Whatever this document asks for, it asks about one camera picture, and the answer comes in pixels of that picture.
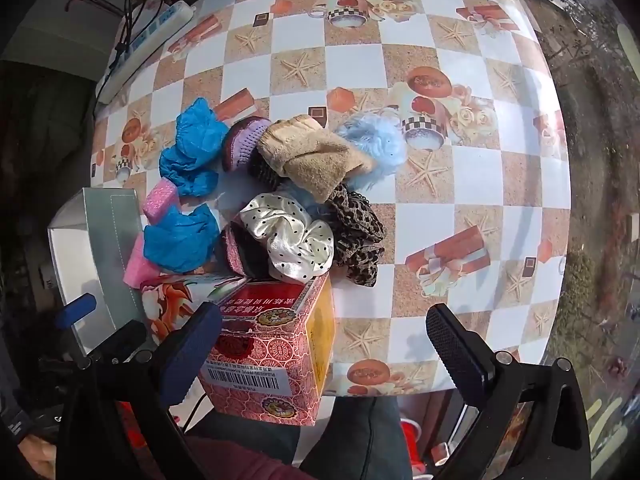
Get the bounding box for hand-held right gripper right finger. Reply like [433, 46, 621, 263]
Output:
[425, 302, 593, 480]

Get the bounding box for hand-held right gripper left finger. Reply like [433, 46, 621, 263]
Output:
[60, 302, 223, 480]

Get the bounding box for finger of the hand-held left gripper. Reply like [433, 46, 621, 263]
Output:
[87, 320, 148, 366]
[54, 292, 98, 331]

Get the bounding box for white cardboard box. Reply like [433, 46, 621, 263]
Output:
[47, 187, 161, 358]

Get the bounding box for pink cloth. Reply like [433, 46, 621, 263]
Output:
[121, 232, 163, 291]

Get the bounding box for blue nonwoven shoe cover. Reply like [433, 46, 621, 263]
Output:
[142, 203, 223, 276]
[159, 97, 230, 198]

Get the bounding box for leopard print scrunchie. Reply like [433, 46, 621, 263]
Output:
[325, 182, 388, 288]

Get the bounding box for light blue fluffy scrunchie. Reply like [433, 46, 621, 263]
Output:
[334, 112, 408, 191]

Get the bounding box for person's left hand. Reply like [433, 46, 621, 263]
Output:
[17, 432, 58, 480]

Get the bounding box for red white snack packet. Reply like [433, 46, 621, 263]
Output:
[140, 272, 251, 346]

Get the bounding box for red patterned carton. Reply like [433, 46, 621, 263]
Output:
[197, 272, 335, 427]

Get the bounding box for red plastic cup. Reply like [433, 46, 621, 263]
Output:
[400, 417, 431, 476]

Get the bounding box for person's maroon jacket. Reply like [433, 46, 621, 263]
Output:
[185, 435, 306, 480]

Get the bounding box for pink foam sponge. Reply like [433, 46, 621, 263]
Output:
[142, 180, 181, 226]

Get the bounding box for person's dark trousers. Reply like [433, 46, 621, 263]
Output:
[182, 395, 401, 480]

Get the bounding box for white polka dot satin scrunchie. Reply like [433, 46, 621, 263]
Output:
[239, 192, 335, 283]

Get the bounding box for checkered printed tablecloth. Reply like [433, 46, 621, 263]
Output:
[90, 0, 572, 401]

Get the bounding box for black mesh scrunchie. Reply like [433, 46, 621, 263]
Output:
[248, 150, 288, 191]

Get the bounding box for purple knitted scrunchie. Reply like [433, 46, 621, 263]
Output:
[221, 116, 273, 173]

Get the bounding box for white power strip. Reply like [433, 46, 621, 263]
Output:
[95, 0, 197, 105]

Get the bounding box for thin black cable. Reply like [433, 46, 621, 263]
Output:
[177, 392, 208, 433]

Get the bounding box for black power cable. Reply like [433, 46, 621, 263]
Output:
[107, 0, 173, 68]

